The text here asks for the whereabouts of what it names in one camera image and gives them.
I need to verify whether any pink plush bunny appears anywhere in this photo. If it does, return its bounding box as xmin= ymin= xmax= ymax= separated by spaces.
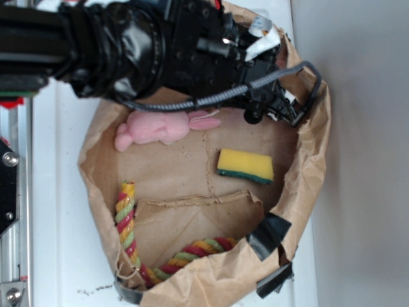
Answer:
xmin=114 ymin=111 xmax=221 ymax=152

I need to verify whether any aluminium extrusion rail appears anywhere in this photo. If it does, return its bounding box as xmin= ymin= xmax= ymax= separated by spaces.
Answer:
xmin=1 ymin=98 xmax=32 ymax=306

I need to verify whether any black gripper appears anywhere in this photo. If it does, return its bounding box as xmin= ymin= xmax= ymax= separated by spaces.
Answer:
xmin=162 ymin=1 xmax=281 ymax=98

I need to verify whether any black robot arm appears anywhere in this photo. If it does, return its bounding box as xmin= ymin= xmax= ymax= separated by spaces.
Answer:
xmin=1 ymin=1 xmax=281 ymax=102

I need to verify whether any yellow green sponge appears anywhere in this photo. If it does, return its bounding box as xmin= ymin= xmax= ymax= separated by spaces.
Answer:
xmin=217 ymin=148 xmax=274 ymax=184

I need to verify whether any multicolour twisted rope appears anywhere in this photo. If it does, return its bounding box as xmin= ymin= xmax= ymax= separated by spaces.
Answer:
xmin=114 ymin=180 xmax=240 ymax=288

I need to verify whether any brown paper bag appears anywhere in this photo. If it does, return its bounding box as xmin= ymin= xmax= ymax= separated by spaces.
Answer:
xmin=78 ymin=0 xmax=332 ymax=307

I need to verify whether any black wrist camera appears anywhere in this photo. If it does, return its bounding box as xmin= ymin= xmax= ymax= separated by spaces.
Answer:
xmin=244 ymin=91 xmax=313 ymax=127

